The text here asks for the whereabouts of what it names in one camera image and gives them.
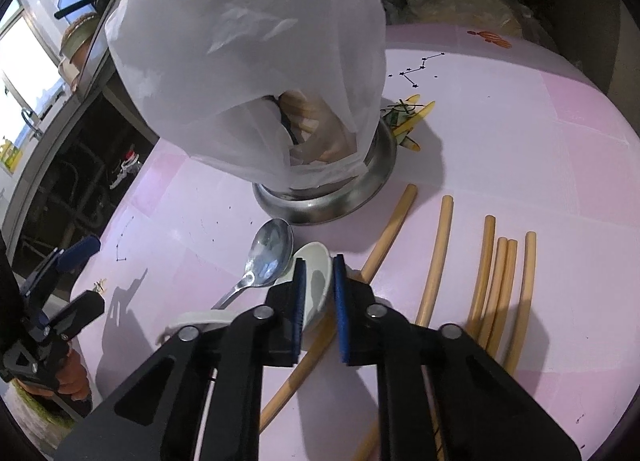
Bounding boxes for small white ceramic spoon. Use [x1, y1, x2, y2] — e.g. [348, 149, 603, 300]
[155, 241, 333, 347]

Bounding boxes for person's left hand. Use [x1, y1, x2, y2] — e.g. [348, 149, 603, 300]
[56, 348, 91, 401]

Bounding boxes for ceramic pots stack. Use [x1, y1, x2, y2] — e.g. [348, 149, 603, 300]
[60, 12, 100, 91]

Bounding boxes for steel spoon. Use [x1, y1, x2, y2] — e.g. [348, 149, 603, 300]
[212, 218, 294, 309]

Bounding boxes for white plastic bag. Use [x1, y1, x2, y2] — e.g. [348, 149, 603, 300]
[105, 0, 386, 187]

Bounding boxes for cooking oil bottle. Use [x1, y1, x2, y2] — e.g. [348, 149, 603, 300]
[108, 147, 142, 190]

